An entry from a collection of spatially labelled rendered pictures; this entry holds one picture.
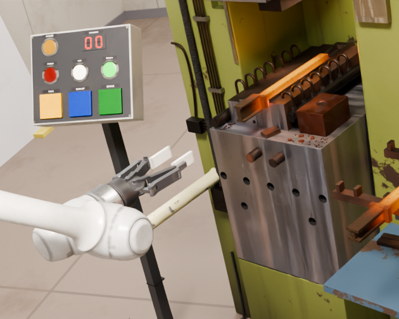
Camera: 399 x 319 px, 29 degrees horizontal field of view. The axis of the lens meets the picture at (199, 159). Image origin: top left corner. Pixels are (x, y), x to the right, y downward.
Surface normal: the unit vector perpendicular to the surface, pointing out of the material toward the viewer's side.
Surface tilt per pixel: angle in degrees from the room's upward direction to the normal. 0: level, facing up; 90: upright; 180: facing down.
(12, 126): 79
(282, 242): 90
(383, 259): 0
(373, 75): 90
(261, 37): 90
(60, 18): 90
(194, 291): 0
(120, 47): 60
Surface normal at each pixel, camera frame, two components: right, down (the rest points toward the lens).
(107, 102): -0.35, -0.02
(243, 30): 0.73, 0.16
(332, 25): -0.65, 0.45
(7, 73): 0.85, -0.17
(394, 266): -0.20, -0.88
